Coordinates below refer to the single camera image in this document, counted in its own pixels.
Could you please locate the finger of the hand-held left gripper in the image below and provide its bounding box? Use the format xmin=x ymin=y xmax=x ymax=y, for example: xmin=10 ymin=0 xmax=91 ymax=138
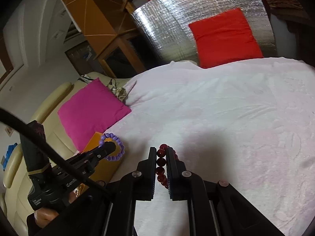
xmin=71 ymin=143 xmax=117 ymax=175

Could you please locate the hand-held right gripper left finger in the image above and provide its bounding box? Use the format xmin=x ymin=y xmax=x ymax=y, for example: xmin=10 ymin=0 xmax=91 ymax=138
xmin=49 ymin=147 xmax=158 ymax=236

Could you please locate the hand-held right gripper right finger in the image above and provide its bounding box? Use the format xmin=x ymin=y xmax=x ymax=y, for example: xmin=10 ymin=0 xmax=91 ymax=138
xmin=165 ymin=146 xmax=286 ymax=236

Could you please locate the red bead bracelet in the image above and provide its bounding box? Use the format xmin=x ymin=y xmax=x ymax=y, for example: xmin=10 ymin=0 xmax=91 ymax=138
xmin=156 ymin=143 xmax=179 ymax=190

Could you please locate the orange cardboard box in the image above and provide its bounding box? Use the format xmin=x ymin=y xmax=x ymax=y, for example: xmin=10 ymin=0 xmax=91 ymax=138
xmin=74 ymin=131 xmax=125 ymax=198

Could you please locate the purple bead bracelet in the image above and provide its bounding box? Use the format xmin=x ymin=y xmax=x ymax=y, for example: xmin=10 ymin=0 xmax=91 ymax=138
xmin=98 ymin=133 xmax=125 ymax=162

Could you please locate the white bead bracelet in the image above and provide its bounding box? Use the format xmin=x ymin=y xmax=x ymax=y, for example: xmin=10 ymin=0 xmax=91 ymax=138
xmin=73 ymin=185 xmax=87 ymax=199

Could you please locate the person's left hand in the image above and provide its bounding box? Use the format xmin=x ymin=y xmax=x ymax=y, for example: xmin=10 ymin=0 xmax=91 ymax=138
xmin=34 ymin=208 xmax=61 ymax=230

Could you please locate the magenta cushion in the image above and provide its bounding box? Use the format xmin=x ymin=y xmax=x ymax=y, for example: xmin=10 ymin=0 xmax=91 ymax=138
xmin=58 ymin=77 xmax=132 ymax=152

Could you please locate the blue plastic bag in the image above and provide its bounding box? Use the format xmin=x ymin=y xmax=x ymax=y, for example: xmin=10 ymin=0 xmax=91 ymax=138
xmin=2 ymin=143 xmax=18 ymax=171

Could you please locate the beige sofa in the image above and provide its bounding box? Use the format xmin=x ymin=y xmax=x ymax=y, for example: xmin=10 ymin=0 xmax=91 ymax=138
xmin=0 ymin=71 xmax=138 ymax=227

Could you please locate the white blanket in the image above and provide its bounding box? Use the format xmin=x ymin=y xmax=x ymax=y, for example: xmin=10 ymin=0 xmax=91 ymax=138
xmin=106 ymin=56 xmax=315 ymax=236

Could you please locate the wooden table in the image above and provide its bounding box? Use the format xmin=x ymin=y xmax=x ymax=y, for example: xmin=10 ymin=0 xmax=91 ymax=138
xmin=53 ymin=0 xmax=150 ymax=78

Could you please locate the silver foil sheet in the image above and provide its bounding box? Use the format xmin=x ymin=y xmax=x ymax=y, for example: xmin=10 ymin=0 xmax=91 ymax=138
xmin=130 ymin=0 xmax=276 ymax=67

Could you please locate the black cable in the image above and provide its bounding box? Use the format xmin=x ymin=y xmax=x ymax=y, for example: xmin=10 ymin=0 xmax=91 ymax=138
xmin=0 ymin=108 xmax=116 ymax=197

